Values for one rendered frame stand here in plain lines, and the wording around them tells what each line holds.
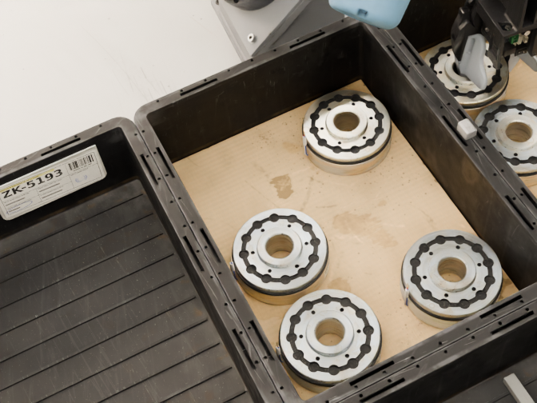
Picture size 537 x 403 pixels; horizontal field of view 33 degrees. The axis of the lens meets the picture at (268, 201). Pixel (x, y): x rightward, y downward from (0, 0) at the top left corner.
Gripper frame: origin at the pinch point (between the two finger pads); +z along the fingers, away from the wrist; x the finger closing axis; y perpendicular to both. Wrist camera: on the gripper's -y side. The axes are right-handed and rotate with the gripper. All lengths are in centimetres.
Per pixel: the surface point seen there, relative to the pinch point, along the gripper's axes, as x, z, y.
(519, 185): -8.2, -8.1, 21.0
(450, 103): -9.8, -8.1, 8.9
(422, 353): -24.6, -8.1, 33.7
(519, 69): 4.4, 1.9, 0.7
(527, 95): 3.3, 2.0, 4.6
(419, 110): -12.2, -5.4, 6.7
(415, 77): -11.6, -8.0, 4.1
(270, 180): -29.3, 2.0, 4.0
